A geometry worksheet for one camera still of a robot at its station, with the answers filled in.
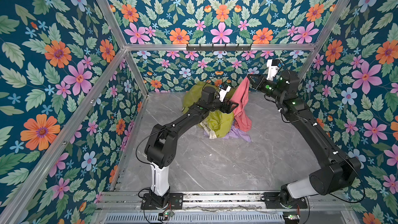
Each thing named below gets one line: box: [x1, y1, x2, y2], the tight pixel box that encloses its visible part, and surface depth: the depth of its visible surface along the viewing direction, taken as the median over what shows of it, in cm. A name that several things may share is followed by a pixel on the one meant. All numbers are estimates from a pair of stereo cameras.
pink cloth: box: [229, 76, 252, 133], surface depth 84 cm
